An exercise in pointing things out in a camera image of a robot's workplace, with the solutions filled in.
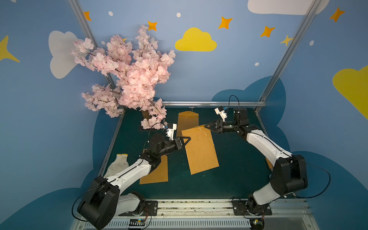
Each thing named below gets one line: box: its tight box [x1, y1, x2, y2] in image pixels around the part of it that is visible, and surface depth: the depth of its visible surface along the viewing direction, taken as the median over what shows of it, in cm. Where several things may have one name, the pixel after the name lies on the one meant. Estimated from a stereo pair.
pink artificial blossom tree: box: [70, 25, 176, 130], surface depth 73 cm
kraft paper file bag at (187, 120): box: [176, 111, 199, 138], surface depth 117 cm
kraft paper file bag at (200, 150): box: [181, 124, 220, 176], surface depth 77 cm
